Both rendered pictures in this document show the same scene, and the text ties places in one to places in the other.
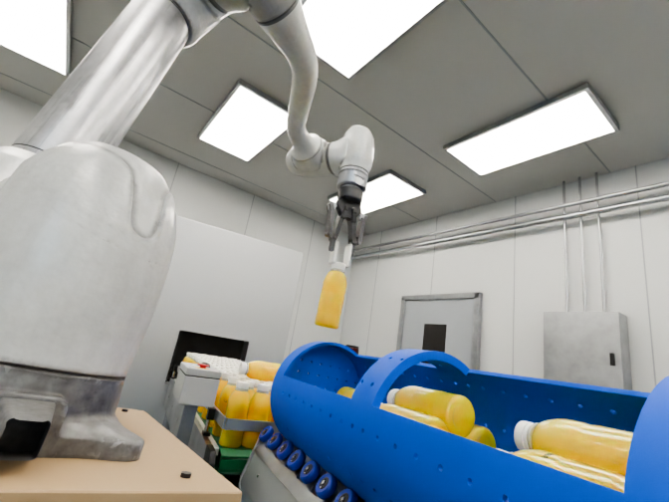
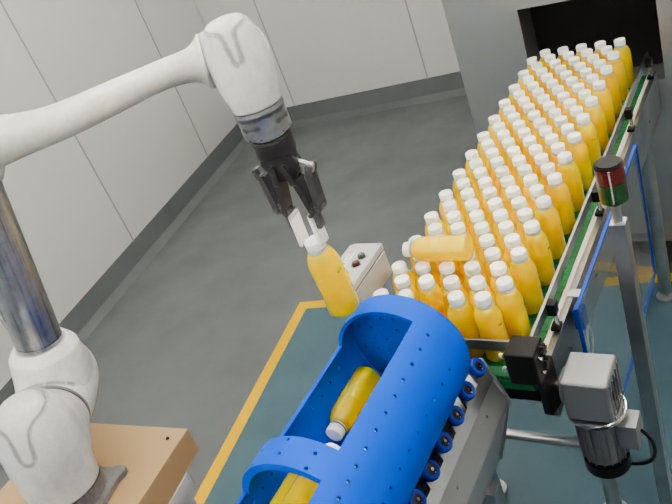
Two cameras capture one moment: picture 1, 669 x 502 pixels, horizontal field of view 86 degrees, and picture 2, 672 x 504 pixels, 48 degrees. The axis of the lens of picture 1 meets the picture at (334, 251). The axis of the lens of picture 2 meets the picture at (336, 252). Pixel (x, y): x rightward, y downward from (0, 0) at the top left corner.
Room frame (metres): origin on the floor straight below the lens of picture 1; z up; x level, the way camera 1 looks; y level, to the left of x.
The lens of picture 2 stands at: (0.44, -1.20, 2.13)
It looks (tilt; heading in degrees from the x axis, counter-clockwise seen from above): 29 degrees down; 64
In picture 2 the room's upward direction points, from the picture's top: 22 degrees counter-clockwise
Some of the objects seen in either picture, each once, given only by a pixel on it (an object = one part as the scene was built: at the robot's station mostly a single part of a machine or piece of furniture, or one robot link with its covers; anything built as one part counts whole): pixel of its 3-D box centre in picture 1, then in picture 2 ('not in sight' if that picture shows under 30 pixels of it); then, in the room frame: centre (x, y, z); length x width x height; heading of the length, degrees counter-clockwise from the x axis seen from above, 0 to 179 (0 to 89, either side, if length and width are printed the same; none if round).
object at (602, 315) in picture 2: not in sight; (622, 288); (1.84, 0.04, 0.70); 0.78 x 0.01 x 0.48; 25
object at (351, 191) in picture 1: (348, 204); (278, 156); (0.97, -0.02, 1.63); 0.08 x 0.07 x 0.09; 116
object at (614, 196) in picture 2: not in sight; (612, 190); (1.65, -0.15, 1.18); 0.06 x 0.06 x 0.05
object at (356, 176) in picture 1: (351, 182); (263, 120); (0.97, -0.02, 1.70); 0.09 x 0.09 x 0.06
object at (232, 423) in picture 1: (290, 428); (447, 341); (1.22, 0.04, 0.96); 0.40 x 0.01 x 0.03; 115
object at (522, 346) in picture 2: not in sight; (524, 362); (1.28, -0.15, 0.95); 0.10 x 0.07 x 0.10; 115
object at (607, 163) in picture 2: not in sight; (613, 192); (1.65, -0.15, 1.18); 0.06 x 0.06 x 0.16
